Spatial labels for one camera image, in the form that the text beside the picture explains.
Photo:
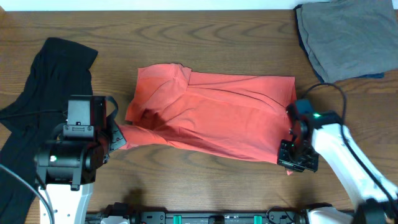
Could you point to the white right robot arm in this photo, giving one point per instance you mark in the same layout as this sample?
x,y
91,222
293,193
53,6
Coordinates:
x,y
316,135

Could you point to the red soccer t-shirt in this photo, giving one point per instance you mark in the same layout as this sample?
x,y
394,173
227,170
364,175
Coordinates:
x,y
235,116

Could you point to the grey folded garment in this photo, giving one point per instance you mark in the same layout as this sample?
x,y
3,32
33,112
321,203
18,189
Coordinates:
x,y
350,38

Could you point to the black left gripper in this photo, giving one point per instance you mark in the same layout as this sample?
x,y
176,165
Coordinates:
x,y
115,135

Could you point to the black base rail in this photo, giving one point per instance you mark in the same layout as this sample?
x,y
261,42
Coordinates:
x,y
121,213

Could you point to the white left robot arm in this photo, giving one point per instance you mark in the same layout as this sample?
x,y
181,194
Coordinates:
x,y
67,163

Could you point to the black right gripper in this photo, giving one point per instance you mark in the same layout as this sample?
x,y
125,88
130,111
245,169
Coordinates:
x,y
283,158

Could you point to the black garment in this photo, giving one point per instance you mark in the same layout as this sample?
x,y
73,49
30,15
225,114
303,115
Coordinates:
x,y
60,69

